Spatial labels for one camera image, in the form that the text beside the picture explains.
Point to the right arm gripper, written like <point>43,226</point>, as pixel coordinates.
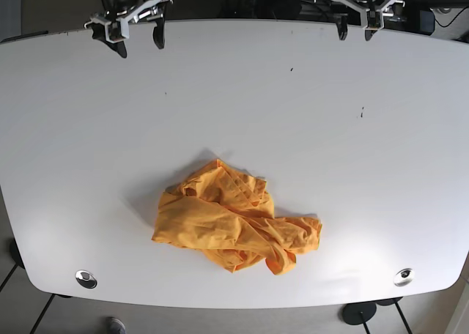
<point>112,27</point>

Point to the left metal table grommet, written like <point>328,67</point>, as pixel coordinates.
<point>86,279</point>

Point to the orange T-shirt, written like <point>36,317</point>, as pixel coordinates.
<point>229,217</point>

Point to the metal table grommet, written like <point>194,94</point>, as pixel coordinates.
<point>86,279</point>
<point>404,277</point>

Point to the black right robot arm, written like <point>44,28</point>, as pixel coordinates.
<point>121,4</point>

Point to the grey sneaker shoe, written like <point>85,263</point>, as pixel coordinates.
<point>114,326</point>

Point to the black round stand base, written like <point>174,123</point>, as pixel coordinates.
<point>358,313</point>

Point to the right metal table grommet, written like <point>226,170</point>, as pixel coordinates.
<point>404,277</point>

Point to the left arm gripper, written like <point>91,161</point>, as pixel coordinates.
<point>372,16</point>

